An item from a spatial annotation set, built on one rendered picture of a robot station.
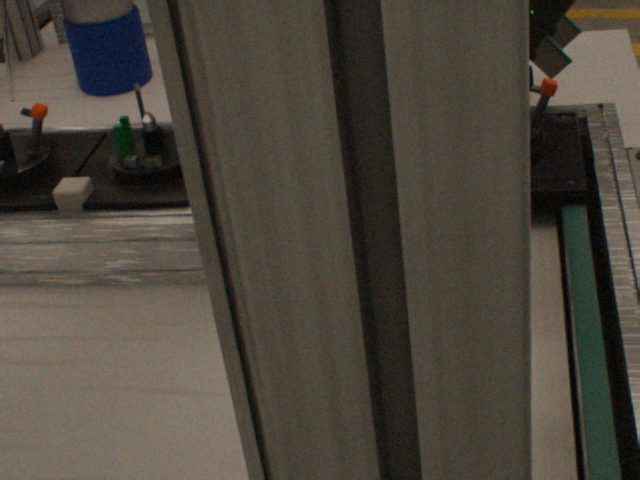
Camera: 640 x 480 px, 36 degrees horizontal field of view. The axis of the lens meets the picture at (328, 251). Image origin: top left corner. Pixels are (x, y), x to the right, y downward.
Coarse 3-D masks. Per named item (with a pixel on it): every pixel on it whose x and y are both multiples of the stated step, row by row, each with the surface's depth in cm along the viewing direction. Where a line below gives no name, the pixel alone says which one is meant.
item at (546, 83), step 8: (544, 80) 134; (552, 80) 134; (536, 88) 134; (544, 88) 133; (552, 88) 133; (544, 96) 134; (552, 96) 134; (536, 104) 136; (544, 104) 135; (536, 112) 136; (536, 120) 136; (536, 128) 137
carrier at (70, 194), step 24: (120, 120) 148; (144, 120) 145; (120, 144) 147; (144, 144) 147; (168, 144) 150; (96, 168) 150; (120, 168) 145; (144, 168) 144; (168, 168) 143; (72, 192) 140; (96, 192) 143; (120, 192) 143; (144, 192) 142; (168, 192) 141
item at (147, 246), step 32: (64, 128) 167; (96, 128) 166; (0, 224) 141; (32, 224) 139; (64, 224) 138; (96, 224) 137; (128, 224) 136; (160, 224) 135; (192, 224) 135; (0, 256) 143; (32, 256) 142; (64, 256) 141; (96, 256) 140; (128, 256) 139; (160, 256) 138; (192, 256) 137
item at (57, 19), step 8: (48, 0) 231; (56, 0) 230; (56, 8) 231; (56, 16) 233; (64, 16) 233; (56, 24) 234; (56, 32) 235; (64, 32) 234; (144, 32) 232; (152, 32) 232; (64, 40) 236
